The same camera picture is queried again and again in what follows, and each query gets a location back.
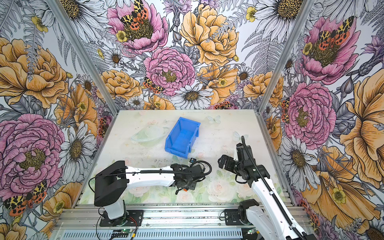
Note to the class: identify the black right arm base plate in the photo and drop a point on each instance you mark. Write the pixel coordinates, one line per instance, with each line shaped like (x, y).
(232, 217)

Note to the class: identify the aluminium corner frame post left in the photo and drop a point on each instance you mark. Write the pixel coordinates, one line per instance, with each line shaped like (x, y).
(70, 30)

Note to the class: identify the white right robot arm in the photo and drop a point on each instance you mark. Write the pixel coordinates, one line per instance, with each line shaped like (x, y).
(272, 219)

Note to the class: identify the aluminium corner frame post right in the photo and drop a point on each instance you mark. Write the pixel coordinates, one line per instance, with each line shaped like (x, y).
(299, 24)

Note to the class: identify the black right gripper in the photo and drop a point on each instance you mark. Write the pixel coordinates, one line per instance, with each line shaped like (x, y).
(230, 160)

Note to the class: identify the aluminium corner frame post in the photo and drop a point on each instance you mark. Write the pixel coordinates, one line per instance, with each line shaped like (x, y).
(299, 24)
(70, 30)

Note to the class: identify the blue plastic storage bin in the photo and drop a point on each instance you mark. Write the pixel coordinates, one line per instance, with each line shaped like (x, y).
(182, 137)

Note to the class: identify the green circuit board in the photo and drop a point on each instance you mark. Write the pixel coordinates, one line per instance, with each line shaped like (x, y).
(123, 234)

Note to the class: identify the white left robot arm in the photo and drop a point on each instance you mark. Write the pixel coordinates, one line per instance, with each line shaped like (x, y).
(114, 180)

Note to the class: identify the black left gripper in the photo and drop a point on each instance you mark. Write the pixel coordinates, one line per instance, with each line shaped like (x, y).
(192, 185)

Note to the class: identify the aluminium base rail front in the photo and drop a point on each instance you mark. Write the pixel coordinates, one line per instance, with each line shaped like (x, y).
(160, 222)

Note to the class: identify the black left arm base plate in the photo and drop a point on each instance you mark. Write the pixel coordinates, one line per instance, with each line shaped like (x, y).
(132, 218)

